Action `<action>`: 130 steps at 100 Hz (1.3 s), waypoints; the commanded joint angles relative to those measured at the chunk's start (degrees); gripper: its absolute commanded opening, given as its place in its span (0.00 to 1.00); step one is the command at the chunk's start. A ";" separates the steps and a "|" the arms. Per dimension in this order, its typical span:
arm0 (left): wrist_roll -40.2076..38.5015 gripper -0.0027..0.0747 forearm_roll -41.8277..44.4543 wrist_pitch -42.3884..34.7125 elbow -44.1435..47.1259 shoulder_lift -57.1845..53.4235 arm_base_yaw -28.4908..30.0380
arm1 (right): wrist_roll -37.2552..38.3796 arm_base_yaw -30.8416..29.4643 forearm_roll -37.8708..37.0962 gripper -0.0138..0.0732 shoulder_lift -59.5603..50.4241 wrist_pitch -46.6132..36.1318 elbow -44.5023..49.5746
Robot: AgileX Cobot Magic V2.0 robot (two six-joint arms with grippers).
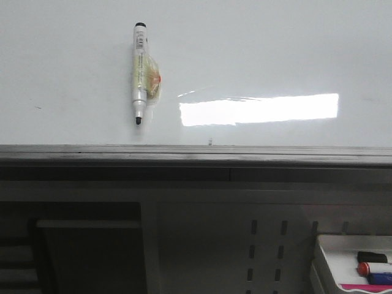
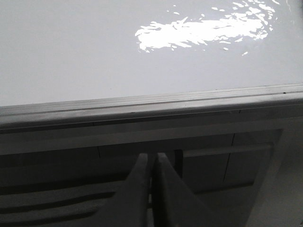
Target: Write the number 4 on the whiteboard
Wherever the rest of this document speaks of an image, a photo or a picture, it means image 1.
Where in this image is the grey aluminium whiteboard frame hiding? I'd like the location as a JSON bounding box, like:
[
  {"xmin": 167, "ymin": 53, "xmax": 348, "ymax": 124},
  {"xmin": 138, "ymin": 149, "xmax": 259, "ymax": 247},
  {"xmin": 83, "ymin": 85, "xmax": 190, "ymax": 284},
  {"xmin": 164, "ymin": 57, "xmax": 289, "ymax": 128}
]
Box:
[{"xmin": 1, "ymin": 145, "xmax": 391, "ymax": 169}]

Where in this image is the dark cabinet box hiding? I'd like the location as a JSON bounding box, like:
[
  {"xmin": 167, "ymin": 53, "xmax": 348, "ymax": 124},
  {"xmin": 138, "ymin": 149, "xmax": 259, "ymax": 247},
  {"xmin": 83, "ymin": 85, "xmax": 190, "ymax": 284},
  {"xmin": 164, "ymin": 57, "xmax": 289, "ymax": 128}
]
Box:
[{"xmin": 28, "ymin": 219, "xmax": 148, "ymax": 293}]

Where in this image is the blue marker in tray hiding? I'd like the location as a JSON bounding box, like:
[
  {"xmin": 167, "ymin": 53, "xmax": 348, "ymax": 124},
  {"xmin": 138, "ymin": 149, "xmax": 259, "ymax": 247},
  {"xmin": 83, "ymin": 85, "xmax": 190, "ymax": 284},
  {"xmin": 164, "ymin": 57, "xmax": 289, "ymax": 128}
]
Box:
[{"xmin": 367, "ymin": 273, "xmax": 392, "ymax": 285}]

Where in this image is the white taped whiteboard marker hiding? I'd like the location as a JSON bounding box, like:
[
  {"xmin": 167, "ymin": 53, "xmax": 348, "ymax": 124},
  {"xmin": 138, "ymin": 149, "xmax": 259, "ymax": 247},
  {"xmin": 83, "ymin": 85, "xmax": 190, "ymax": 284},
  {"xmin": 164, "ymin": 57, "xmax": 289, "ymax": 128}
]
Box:
[{"xmin": 132, "ymin": 22, "xmax": 162, "ymax": 126}]

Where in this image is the red capped marker in tray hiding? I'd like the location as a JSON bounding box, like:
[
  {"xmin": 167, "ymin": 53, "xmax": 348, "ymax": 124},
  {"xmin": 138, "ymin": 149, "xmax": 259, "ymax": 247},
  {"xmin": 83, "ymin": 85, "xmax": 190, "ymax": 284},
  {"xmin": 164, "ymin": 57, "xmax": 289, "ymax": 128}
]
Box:
[{"xmin": 357, "ymin": 262, "xmax": 392, "ymax": 277}]

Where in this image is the pink sheet in tray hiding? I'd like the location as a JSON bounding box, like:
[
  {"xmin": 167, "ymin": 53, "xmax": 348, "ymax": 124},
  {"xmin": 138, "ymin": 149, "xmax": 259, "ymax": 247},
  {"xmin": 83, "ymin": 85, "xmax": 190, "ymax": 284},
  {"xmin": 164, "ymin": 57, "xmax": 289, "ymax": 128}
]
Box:
[{"xmin": 339, "ymin": 284, "xmax": 391, "ymax": 293}]

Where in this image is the white perforated pegboard panel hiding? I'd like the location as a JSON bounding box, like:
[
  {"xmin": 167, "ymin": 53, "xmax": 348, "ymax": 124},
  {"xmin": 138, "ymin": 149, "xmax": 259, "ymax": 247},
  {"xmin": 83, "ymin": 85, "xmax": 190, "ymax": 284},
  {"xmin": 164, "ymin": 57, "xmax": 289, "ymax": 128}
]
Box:
[{"xmin": 141, "ymin": 180, "xmax": 392, "ymax": 294}]

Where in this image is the white whiteboard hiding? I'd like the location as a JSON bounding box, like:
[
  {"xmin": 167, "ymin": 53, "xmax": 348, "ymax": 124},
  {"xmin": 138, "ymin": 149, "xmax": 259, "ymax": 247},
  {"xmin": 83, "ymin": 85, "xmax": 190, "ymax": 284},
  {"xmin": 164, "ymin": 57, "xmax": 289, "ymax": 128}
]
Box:
[{"xmin": 1, "ymin": 1, "xmax": 391, "ymax": 148}]

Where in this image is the white plastic tray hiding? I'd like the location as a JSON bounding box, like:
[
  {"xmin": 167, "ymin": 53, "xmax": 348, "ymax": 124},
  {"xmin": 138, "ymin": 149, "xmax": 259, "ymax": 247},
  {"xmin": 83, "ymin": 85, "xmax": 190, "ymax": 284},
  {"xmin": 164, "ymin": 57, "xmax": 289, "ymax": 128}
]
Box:
[{"xmin": 310, "ymin": 235, "xmax": 391, "ymax": 293}]

